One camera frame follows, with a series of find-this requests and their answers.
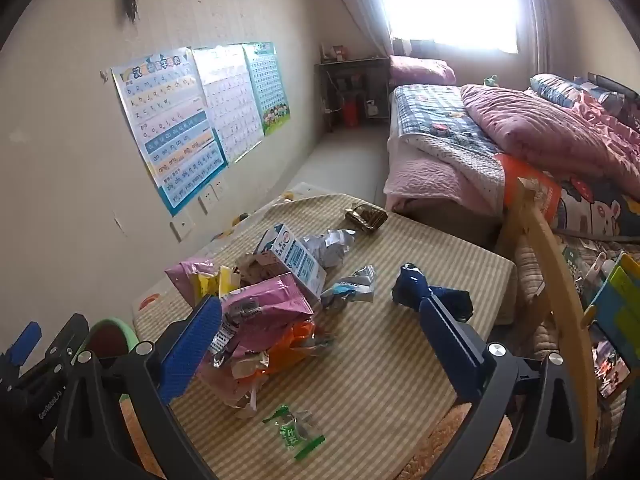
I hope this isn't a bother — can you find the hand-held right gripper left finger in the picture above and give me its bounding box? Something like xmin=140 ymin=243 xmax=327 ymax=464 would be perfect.
xmin=52 ymin=295 xmax=223 ymax=480

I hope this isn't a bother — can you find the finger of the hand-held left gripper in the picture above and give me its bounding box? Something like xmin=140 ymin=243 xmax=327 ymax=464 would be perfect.
xmin=0 ymin=321 xmax=43 ymax=386
xmin=20 ymin=312 xmax=91 ymax=401

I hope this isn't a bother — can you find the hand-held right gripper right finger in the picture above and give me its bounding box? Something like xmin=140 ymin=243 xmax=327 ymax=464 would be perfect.
xmin=419 ymin=294 xmax=601 ymax=480

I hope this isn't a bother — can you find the red bin with green rim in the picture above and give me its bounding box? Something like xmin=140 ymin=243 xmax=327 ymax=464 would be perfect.
xmin=70 ymin=317 xmax=140 ymax=366

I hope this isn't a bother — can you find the dark blue wrapper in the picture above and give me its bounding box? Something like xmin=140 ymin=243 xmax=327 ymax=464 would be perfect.
xmin=391 ymin=262 xmax=473 ymax=323

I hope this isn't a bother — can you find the yellow wrapper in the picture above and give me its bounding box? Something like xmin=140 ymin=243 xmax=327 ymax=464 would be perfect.
xmin=197 ymin=265 xmax=243 ymax=306

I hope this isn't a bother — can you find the small pink wrapper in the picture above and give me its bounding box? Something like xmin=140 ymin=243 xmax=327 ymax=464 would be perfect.
xmin=165 ymin=257 xmax=221 ymax=306

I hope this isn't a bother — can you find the pink bag with dark print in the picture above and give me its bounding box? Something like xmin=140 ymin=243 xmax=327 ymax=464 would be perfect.
xmin=220 ymin=272 xmax=316 ymax=356

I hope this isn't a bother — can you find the orange wrapper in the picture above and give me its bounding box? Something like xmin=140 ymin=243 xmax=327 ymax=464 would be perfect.
xmin=265 ymin=320 xmax=318 ymax=376

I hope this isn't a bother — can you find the blue and silver wrapper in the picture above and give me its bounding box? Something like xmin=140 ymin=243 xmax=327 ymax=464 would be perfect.
xmin=320 ymin=264 xmax=377 ymax=306

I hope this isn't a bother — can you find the green candy wrapper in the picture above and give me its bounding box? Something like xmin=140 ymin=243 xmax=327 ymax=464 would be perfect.
xmin=262 ymin=404 xmax=326 ymax=461

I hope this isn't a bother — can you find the blue and white milk carton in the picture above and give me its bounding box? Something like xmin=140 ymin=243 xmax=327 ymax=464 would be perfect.
xmin=252 ymin=224 xmax=328 ymax=303

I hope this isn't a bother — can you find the striped beige table cloth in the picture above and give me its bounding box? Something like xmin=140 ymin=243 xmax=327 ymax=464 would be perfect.
xmin=132 ymin=194 xmax=518 ymax=480

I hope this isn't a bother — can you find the brown woven wallet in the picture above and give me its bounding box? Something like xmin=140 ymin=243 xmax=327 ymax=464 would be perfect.
xmin=344 ymin=203 xmax=388 ymax=236

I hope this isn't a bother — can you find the teal picture board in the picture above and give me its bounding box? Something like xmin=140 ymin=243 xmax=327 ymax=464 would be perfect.
xmin=582 ymin=252 xmax=640 ymax=401

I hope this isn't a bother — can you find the pink bedspread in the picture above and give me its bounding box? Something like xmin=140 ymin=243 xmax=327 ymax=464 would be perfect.
xmin=384 ymin=150 xmax=481 ymax=211

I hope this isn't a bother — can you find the orange bag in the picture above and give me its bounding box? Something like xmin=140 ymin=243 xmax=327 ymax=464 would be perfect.
xmin=495 ymin=152 xmax=563 ymax=221

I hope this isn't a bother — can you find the white dotted blanket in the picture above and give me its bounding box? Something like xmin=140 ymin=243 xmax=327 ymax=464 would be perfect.
xmin=400 ymin=132 xmax=506 ymax=211

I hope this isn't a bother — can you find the cartoon printed blanket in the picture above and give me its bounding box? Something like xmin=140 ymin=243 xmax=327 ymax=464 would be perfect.
xmin=550 ymin=175 xmax=640 ymax=241

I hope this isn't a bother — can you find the pink quilt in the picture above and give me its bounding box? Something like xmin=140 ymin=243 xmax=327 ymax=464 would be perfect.
xmin=460 ymin=84 xmax=640 ymax=186

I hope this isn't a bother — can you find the plaid bed sheet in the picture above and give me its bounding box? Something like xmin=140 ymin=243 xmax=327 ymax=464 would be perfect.
xmin=392 ymin=84 xmax=501 ymax=151

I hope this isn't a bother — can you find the red container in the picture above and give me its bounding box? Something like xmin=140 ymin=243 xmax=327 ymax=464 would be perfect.
xmin=341 ymin=95 xmax=361 ymax=127

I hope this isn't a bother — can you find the pink pillow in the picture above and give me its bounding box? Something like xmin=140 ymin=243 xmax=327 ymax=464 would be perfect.
xmin=389 ymin=55 xmax=457 ymax=86

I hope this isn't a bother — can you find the blue patterned pillow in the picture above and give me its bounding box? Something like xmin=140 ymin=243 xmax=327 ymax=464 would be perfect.
xmin=530 ymin=74 xmax=611 ymax=108

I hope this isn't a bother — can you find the dark bedside shelf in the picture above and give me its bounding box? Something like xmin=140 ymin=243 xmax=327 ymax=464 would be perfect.
xmin=314 ymin=57 xmax=391 ymax=131

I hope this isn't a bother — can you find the bright window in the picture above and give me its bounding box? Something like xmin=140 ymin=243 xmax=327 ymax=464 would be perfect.
xmin=380 ymin=0 xmax=518 ymax=53

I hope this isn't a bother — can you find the sheer curtain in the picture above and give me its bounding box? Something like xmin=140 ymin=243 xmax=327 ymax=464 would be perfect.
xmin=330 ymin=0 xmax=401 ymax=58

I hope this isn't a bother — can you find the wooden chair frame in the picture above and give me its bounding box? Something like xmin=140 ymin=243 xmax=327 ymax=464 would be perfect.
xmin=500 ymin=177 xmax=608 ymax=411

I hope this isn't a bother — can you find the blue wall poster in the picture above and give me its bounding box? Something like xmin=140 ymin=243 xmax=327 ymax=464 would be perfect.
xmin=111 ymin=47 xmax=228 ymax=217

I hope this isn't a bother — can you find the white wall poster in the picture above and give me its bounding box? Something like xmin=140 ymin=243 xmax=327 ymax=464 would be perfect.
xmin=192 ymin=46 xmax=264 ymax=163

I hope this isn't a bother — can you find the green-edged wall poster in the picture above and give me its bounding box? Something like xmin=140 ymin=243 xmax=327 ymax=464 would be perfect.
xmin=242 ymin=41 xmax=292 ymax=137

